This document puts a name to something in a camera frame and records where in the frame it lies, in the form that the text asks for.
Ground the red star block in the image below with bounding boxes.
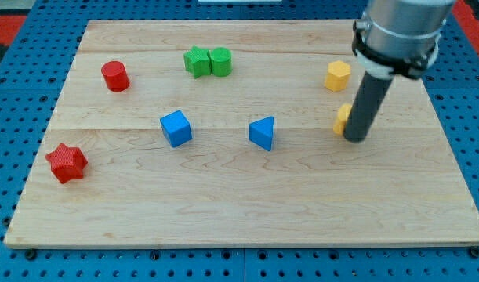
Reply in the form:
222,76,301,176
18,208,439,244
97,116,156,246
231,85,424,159
45,143,88,184

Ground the blue cube block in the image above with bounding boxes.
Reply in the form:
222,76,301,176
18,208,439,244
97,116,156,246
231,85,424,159
159,110,193,147

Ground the blue triangle block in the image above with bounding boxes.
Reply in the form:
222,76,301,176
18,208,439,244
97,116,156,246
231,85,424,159
249,116,274,151

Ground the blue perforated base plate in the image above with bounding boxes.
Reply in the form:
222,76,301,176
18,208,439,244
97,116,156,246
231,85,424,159
0,1,479,281

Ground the yellow block behind rod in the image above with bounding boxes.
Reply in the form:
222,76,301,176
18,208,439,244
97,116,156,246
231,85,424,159
333,103,352,136

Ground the yellow hexagon block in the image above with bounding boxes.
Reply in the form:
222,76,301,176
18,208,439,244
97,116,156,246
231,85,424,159
324,60,351,92

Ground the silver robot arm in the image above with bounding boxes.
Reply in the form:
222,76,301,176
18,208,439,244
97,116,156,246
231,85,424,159
352,0,455,81

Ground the red cylinder block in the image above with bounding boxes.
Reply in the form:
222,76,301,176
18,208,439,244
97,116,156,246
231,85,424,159
101,61,130,92

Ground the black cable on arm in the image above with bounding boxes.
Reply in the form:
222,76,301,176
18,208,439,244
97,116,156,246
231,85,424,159
351,19,440,81

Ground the dark grey pointer rod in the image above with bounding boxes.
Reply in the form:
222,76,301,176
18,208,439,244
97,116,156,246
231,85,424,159
343,72,392,143

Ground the green cylinder block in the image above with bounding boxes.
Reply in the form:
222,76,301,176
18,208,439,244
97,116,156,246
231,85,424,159
210,47,232,77

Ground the green star block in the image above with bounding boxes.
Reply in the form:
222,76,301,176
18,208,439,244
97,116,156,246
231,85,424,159
183,45,212,78

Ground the wooden board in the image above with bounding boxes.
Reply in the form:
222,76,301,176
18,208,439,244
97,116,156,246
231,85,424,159
5,20,479,249

